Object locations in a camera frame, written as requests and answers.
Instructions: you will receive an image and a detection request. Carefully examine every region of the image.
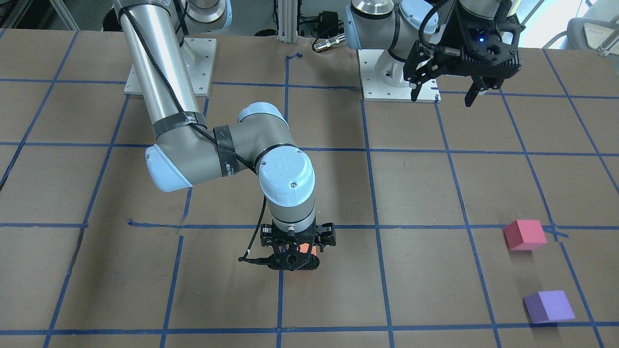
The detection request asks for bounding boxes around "aluminium frame post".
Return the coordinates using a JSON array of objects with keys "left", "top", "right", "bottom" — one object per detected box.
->
[{"left": 276, "top": 0, "right": 299, "bottom": 44}]

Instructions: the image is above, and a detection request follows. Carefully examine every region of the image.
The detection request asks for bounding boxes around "black power box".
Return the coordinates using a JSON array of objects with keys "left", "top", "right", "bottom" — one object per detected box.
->
[{"left": 317, "top": 11, "right": 339, "bottom": 36}]

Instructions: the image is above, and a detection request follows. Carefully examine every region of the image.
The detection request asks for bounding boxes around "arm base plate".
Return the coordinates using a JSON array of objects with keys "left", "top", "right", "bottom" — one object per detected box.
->
[
  {"left": 124, "top": 38, "right": 217, "bottom": 97},
  {"left": 357, "top": 49, "right": 412, "bottom": 103}
]

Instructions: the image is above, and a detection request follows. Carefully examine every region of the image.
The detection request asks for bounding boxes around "pink foam cube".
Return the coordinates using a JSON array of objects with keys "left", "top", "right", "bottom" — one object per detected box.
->
[{"left": 502, "top": 219, "right": 547, "bottom": 251}]

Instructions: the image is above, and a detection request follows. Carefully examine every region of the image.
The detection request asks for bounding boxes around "orange foam cube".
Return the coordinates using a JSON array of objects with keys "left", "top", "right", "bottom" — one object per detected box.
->
[{"left": 299, "top": 243, "right": 318, "bottom": 256}]

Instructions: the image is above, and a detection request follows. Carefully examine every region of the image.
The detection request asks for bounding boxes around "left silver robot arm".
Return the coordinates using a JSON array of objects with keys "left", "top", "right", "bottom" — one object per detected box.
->
[{"left": 344, "top": 0, "right": 524, "bottom": 106}]

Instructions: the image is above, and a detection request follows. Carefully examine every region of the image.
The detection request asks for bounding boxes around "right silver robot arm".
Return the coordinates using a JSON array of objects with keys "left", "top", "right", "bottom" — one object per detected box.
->
[{"left": 113, "top": 0, "right": 336, "bottom": 271}]

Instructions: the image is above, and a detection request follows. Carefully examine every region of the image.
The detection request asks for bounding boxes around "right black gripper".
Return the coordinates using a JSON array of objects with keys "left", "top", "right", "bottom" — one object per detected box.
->
[{"left": 260, "top": 221, "right": 337, "bottom": 271}]

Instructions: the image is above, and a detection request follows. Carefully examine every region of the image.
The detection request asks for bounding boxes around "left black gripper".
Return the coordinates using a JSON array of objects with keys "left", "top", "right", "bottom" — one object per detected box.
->
[{"left": 404, "top": 5, "right": 524, "bottom": 107}]

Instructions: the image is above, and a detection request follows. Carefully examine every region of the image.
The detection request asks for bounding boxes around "silver cylindrical connector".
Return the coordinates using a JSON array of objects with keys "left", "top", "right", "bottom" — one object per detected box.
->
[{"left": 312, "top": 33, "right": 346, "bottom": 53}]

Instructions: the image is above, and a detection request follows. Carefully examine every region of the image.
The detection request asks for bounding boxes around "purple foam cube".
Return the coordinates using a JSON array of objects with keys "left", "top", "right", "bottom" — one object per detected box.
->
[{"left": 523, "top": 290, "right": 575, "bottom": 324}]

